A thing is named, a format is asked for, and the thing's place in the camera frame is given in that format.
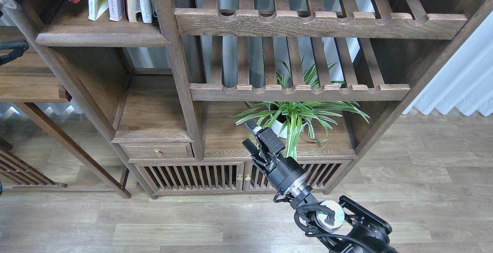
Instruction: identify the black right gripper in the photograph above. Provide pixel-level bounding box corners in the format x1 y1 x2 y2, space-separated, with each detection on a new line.
242 120 305 195

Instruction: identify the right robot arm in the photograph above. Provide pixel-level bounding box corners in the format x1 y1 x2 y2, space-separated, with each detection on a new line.
243 120 396 253

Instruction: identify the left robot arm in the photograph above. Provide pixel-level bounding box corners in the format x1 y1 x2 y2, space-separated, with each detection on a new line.
0 0 30 185

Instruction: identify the white plant pot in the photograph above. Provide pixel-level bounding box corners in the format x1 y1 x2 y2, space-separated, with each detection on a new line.
271 116 291 139

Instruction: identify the green spider plant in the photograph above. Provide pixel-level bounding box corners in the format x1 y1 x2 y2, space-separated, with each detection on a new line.
229 59 370 161

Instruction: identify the wooden side table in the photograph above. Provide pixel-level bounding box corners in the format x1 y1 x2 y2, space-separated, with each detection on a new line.
1 25 131 198

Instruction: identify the brass drawer knob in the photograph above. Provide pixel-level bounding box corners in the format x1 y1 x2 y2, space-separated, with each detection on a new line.
154 148 163 158

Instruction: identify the dark wooden bookshelf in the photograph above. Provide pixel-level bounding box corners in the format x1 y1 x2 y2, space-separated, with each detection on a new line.
5 0 492 198

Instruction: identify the white curtain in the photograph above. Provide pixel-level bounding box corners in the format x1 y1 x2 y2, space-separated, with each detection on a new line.
404 14 493 116

